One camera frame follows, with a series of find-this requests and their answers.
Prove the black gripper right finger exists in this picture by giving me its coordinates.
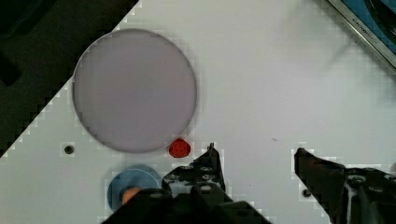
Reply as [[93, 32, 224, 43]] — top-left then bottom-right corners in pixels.
[[294, 147, 396, 224]]

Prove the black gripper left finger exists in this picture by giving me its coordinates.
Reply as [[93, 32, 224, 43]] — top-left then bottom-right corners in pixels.
[[162, 143, 227, 201]]

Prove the silver black toaster oven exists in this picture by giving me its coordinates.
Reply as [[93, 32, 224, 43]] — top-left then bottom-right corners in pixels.
[[325, 0, 396, 68]]

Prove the small red strawberry toy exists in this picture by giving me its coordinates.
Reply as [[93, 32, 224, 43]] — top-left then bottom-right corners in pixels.
[[169, 139, 191, 158]]

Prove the blue small bowl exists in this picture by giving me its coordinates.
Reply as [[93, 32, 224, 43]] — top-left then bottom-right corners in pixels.
[[106, 164, 162, 212]]

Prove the orange egg toy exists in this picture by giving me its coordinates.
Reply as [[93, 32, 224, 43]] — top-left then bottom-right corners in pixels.
[[121, 188, 142, 204]]

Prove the lilac round plate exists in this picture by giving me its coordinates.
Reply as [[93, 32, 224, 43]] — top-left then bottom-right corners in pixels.
[[73, 29, 197, 153]]

